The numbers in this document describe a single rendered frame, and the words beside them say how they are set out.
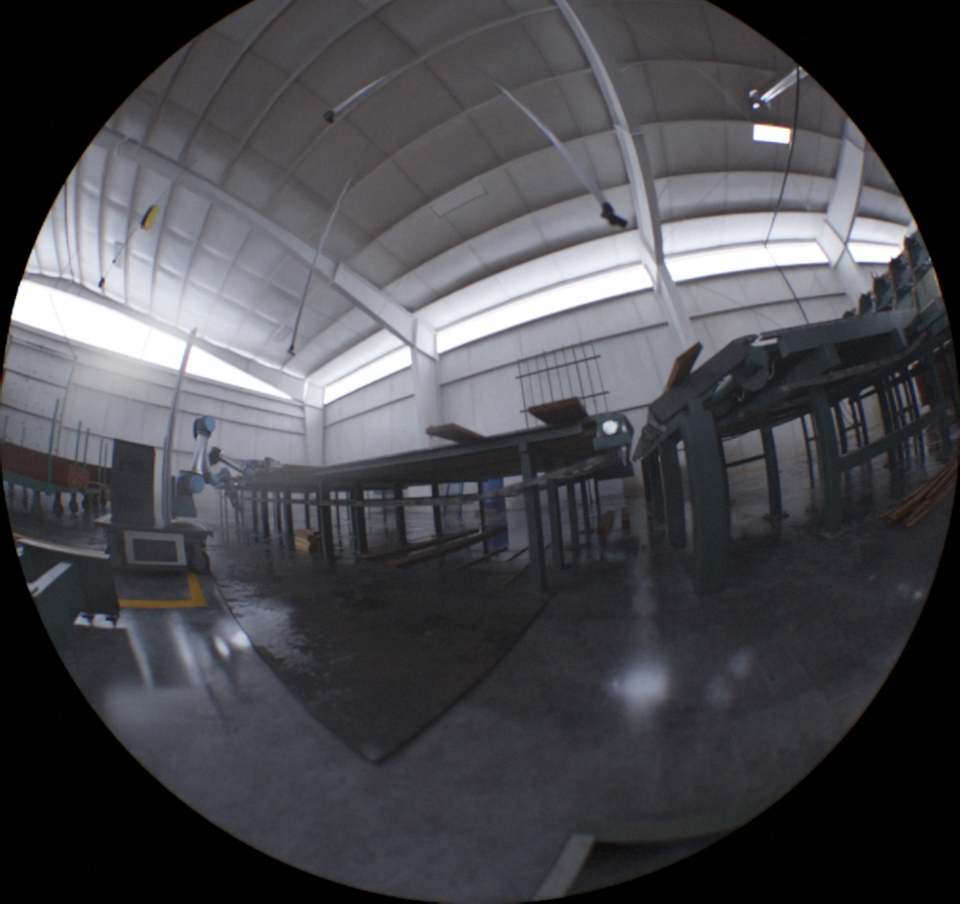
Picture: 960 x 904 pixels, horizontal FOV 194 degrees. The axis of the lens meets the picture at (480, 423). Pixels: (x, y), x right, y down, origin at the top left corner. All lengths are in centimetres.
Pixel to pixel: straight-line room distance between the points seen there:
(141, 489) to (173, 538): 38
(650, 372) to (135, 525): 880
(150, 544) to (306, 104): 686
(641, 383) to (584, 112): 647
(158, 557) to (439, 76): 709
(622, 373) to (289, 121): 974
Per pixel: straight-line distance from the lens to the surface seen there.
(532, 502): 142
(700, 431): 123
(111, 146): 981
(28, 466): 445
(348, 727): 82
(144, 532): 224
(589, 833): 56
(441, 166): 681
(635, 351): 802
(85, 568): 160
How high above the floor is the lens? 57
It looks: 14 degrees up
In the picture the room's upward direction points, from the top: 5 degrees counter-clockwise
